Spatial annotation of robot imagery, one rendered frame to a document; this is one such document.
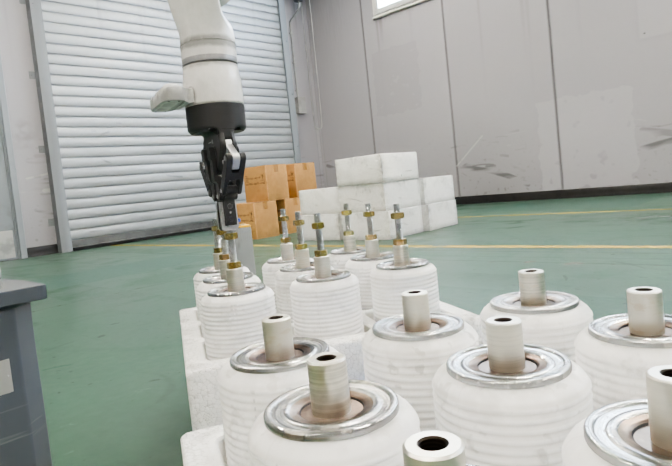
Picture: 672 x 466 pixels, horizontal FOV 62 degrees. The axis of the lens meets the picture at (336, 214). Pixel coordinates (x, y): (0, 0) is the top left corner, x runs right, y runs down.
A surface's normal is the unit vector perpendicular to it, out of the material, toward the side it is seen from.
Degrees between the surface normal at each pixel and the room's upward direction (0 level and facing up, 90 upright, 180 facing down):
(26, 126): 90
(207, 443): 0
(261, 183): 90
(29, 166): 90
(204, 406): 90
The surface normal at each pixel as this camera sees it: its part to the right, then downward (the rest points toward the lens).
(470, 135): -0.69, 0.11
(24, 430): 0.72, -0.04
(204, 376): 0.29, 0.02
